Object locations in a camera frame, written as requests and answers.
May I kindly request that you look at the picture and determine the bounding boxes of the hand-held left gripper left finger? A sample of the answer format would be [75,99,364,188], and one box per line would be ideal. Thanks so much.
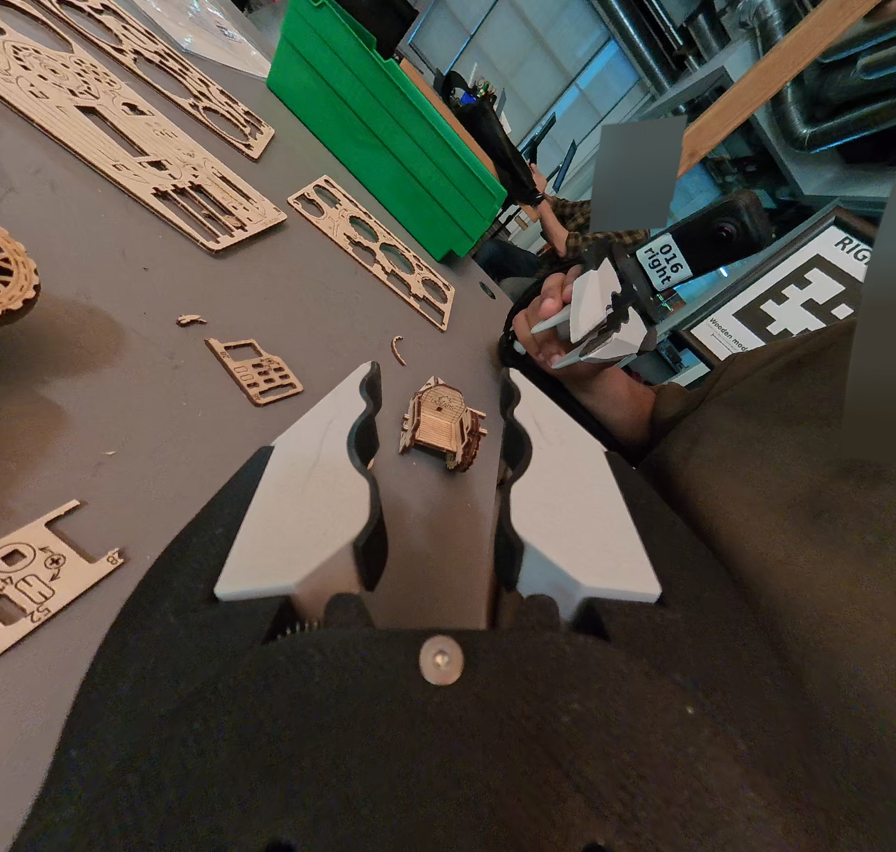
[213,360,388,629]

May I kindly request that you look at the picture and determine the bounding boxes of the narrow wooden parts sheet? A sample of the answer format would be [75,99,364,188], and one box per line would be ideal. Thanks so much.
[287,175,456,333]

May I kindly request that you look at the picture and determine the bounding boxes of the black bag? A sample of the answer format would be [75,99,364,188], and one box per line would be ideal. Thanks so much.
[434,68,543,205]

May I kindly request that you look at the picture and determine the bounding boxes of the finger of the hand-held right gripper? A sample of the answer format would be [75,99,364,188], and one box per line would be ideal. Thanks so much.
[568,265,623,344]
[580,305,659,367]

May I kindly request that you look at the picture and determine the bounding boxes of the metal ventilation ducts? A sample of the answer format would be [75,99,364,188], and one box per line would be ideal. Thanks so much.
[595,0,896,156]

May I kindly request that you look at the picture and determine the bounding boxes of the long ring-cut wooden sheet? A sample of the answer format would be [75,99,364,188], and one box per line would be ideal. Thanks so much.
[0,0,276,162]

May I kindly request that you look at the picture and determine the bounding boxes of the person's brown sweater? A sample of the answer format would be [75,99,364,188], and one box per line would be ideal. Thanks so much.
[616,316,896,852]

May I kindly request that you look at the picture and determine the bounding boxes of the white printed marker sign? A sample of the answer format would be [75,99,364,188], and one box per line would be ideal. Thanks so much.
[672,197,876,385]

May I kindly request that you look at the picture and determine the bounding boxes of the person's right hand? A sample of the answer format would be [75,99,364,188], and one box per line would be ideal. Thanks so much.
[511,272,610,391]

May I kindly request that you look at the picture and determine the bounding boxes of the wooden ceiling beam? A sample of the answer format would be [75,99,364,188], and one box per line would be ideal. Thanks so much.
[678,0,896,178]

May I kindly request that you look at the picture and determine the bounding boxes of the grey desk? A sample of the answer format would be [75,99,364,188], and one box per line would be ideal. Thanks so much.
[0,0,522,849]

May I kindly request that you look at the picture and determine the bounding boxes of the green plastic bin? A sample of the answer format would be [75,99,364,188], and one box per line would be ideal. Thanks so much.
[266,0,508,262]

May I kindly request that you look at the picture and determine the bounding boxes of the wide wooden parts sheet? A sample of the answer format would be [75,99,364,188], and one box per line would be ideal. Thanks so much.
[0,0,288,255]

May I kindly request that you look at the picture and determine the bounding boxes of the wooden motorcycle model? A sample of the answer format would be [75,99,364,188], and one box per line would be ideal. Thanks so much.
[0,228,41,326]

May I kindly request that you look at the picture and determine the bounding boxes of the clear plastic wrap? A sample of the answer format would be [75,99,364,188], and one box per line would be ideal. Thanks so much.
[63,0,272,80]

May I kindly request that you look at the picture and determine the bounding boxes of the notched flat wooden piece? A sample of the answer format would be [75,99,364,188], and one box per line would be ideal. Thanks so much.
[0,500,126,657]

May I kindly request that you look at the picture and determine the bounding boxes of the small wooden sidecar model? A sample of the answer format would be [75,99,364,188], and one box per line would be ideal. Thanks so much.
[399,375,488,473]

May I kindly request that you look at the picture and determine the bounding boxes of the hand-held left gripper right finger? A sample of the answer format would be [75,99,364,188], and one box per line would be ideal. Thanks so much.
[493,368,663,623]

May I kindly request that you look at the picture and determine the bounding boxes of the small rectangular wooden fret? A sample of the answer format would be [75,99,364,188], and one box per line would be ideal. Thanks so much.
[204,337,305,407]

